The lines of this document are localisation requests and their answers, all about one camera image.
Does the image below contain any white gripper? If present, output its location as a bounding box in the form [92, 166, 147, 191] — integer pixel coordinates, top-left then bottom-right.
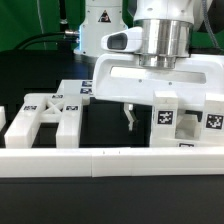
[92, 53, 224, 130]

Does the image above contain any small white block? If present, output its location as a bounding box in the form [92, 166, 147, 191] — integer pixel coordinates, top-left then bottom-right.
[151, 91, 178, 138]

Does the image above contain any white chair seat part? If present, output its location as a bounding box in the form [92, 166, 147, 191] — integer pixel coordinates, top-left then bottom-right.
[149, 114, 224, 147]

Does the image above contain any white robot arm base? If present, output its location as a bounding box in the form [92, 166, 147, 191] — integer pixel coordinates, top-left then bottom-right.
[74, 0, 127, 62]

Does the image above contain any white front fence wall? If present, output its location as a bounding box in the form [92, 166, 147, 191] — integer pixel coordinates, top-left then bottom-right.
[0, 147, 224, 178]

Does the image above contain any white fence wall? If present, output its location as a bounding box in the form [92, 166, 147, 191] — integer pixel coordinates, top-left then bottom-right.
[0, 106, 6, 131]
[0, 147, 224, 178]

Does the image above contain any white chair back frame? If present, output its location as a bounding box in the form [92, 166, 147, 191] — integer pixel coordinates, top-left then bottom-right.
[4, 94, 90, 149]

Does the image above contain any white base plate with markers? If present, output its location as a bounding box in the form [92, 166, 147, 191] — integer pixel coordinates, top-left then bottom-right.
[57, 80, 92, 105]

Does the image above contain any black cable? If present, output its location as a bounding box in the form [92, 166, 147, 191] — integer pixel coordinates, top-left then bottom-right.
[13, 29, 81, 51]

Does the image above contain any white left fence wall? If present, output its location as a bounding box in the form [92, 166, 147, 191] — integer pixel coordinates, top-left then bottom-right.
[0, 106, 6, 131]

